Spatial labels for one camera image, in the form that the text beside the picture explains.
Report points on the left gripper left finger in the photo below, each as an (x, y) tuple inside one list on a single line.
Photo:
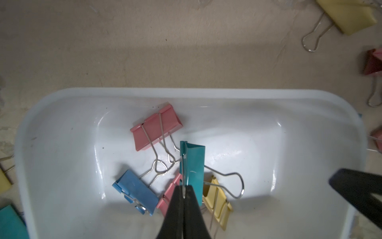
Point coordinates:
[(172, 227)]

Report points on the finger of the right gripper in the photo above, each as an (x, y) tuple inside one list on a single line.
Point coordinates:
[(362, 190)]

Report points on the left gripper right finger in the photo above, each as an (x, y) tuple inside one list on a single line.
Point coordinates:
[(193, 224)]

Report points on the teal binder clip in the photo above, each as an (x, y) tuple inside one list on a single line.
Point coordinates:
[(12, 226), (193, 167)]

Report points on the white plastic storage box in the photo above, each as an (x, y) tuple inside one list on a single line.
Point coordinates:
[(286, 144)]

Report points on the yellow binder clip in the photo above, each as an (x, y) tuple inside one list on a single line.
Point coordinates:
[(349, 16), (216, 202)]

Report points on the pink binder clip lower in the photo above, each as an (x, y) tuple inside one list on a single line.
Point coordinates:
[(164, 201)]

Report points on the yellow binder clip bottom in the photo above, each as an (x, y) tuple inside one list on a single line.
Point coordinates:
[(216, 202)]

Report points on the blue binder clip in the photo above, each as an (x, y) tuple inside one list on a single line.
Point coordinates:
[(135, 191)]

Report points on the pink binder clip upper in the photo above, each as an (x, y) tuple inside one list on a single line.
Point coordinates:
[(153, 130)]

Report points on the pink binder clip on table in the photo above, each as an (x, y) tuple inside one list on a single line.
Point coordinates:
[(373, 68)]

